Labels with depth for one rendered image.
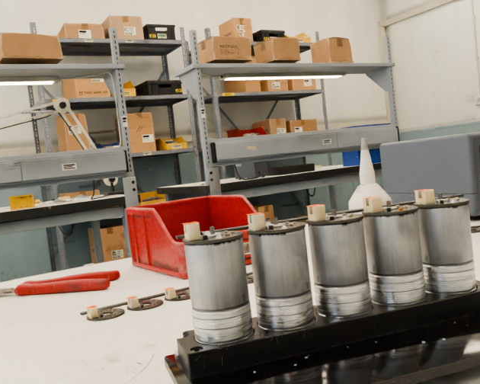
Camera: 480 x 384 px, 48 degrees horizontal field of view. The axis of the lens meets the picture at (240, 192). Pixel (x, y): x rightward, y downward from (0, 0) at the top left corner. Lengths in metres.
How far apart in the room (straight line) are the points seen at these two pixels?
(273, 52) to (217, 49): 0.35
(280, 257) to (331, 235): 0.02
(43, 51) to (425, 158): 2.11
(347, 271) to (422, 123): 6.07
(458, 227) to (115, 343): 0.19
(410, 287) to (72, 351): 0.18
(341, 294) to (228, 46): 2.70
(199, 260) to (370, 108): 6.14
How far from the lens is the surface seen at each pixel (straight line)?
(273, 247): 0.22
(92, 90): 4.24
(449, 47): 6.09
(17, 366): 0.31
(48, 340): 0.35
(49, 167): 2.44
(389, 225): 0.24
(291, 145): 2.96
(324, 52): 3.33
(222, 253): 0.21
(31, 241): 4.59
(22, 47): 2.55
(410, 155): 0.69
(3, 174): 2.42
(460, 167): 0.63
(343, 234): 0.23
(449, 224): 0.26
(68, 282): 0.47
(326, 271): 0.24
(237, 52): 2.92
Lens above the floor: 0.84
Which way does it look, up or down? 3 degrees down
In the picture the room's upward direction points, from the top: 6 degrees counter-clockwise
